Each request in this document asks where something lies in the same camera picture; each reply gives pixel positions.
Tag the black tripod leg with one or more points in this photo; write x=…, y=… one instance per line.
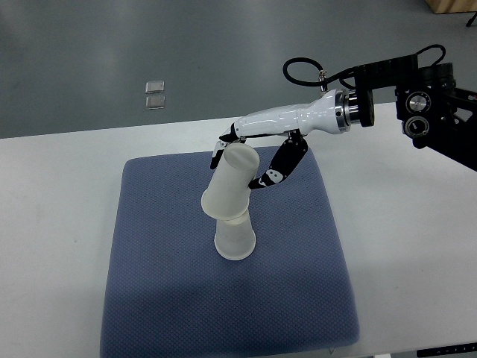
x=471, y=20

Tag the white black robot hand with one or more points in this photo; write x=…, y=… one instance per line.
x=333, y=113

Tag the wooden furniture corner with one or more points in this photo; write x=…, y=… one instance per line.
x=451, y=6

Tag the metal floor plate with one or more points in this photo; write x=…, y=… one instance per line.
x=155, y=102
x=152, y=87

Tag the blue fabric cushion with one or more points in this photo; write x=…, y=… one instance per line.
x=171, y=294

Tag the black table control panel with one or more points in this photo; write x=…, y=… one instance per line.
x=447, y=350

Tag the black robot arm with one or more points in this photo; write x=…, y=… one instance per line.
x=434, y=114

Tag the upper metal floor plate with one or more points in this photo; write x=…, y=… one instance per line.
x=152, y=87

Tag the white paper cup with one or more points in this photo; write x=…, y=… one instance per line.
x=227, y=195
x=235, y=239

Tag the lower metal floor plate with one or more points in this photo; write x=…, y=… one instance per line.
x=155, y=102

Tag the white paper cup on cushion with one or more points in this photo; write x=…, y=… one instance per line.
x=235, y=239

